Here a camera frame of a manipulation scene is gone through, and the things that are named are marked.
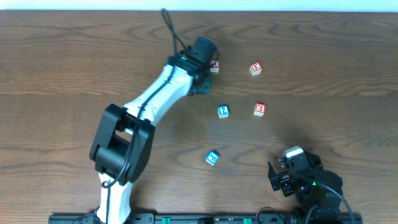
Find red letter A block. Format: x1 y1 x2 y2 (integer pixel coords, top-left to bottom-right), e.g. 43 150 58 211
210 60 220 73

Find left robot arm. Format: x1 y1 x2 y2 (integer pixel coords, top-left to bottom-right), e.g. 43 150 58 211
89 61 216 223

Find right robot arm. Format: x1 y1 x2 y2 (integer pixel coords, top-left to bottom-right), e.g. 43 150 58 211
268 147 344 223

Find blue question mark block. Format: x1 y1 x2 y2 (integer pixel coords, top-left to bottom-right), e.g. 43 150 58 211
218 105 229 118

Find red letter E block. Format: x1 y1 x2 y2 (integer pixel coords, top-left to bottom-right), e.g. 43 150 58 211
249 62 263 76

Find red number 3 block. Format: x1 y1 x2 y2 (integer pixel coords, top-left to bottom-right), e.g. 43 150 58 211
253 103 267 116

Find blue tilted letter block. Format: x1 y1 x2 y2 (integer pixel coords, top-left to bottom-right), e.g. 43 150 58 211
205 151 220 166

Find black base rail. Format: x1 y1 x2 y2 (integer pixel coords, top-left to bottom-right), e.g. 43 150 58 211
48 212 364 224

